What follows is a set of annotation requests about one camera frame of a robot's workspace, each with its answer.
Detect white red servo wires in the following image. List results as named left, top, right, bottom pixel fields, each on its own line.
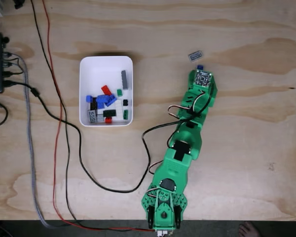
left=148, top=90, right=209, bottom=175

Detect thin black cable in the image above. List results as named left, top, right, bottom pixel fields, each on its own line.
left=29, top=0, right=84, bottom=223

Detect white long lego plate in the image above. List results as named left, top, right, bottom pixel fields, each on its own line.
left=114, top=99, right=124, bottom=117

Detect grey 2x4 lego brick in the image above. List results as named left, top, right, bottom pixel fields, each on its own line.
left=187, top=50, right=204, bottom=63

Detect red cable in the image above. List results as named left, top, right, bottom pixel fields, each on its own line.
left=41, top=0, right=156, bottom=233

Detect white plastic bin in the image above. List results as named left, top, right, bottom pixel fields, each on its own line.
left=79, top=55, right=134, bottom=127

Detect blue 2x4 lego brick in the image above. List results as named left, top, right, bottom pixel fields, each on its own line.
left=104, top=94, right=117, bottom=107

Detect black camera circuit board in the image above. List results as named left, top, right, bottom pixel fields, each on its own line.
left=193, top=69, right=214, bottom=88

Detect blue lego plate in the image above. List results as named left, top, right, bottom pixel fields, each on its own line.
left=96, top=95, right=109, bottom=110

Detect thick black cable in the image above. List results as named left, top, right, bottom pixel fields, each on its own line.
left=3, top=80, right=215, bottom=194

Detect grey braided cable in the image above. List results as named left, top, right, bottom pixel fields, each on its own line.
left=4, top=52, right=72, bottom=229

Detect short black cable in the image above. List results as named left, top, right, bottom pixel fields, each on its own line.
left=3, top=56, right=25, bottom=76

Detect dark grey long lego brick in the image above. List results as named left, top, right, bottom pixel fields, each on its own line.
left=120, top=70, right=130, bottom=90

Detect person's foot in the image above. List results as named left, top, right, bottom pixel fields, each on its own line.
left=238, top=221, right=261, bottom=237

